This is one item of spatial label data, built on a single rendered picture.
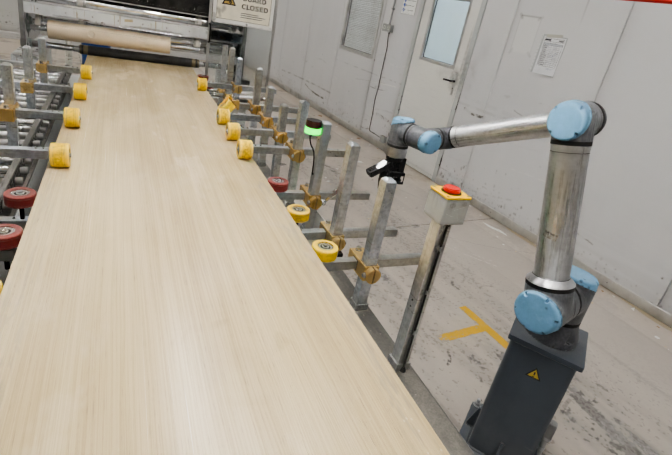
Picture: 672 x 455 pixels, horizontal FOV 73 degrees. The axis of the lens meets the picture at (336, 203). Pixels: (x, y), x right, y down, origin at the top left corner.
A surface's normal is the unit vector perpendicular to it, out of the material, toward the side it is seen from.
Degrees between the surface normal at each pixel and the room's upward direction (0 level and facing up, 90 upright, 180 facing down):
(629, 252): 90
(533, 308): 95
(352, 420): 0
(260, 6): 90
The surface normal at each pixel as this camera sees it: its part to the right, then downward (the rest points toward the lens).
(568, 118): -0.73, 0.00
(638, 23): -0.86, 0.04
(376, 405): 0.18, -0.90
